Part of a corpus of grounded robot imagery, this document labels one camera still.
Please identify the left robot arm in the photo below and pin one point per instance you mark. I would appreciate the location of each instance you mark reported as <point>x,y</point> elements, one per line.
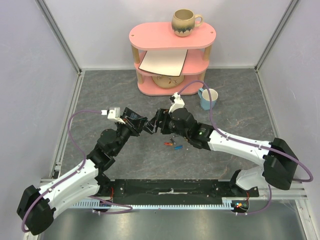
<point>40,206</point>

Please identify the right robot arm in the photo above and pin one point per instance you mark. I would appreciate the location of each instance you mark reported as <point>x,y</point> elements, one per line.
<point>274,164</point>

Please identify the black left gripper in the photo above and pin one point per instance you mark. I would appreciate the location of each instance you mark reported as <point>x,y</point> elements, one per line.
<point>134,125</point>

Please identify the white square plate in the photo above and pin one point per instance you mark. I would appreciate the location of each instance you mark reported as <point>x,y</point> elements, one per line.
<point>168,62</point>

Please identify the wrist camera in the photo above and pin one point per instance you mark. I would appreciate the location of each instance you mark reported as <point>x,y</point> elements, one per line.
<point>176,103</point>
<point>113,114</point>

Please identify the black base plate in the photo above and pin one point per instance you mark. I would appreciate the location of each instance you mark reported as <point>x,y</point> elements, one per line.
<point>172,191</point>

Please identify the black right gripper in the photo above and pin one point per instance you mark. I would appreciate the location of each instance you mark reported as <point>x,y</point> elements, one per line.
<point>162,120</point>

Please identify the pink three-tier shelf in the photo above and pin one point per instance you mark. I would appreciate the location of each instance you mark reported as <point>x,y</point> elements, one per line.
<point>160,36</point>

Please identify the beige bird-painted bowl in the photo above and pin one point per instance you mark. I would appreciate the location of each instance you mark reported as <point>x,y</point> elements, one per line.
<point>167,82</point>

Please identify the white cable duct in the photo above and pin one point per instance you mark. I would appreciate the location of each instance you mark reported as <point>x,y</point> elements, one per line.
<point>90,203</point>

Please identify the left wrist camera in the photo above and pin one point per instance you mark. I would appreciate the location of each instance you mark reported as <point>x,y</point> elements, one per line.
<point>113,114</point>

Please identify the beige ceramic mug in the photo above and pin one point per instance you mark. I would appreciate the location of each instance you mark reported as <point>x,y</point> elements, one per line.
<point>184,21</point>

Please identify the light blue mug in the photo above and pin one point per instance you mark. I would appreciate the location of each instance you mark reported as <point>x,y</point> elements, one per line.
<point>208,97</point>

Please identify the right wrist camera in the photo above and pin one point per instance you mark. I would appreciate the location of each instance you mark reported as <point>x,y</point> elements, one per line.
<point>176,103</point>

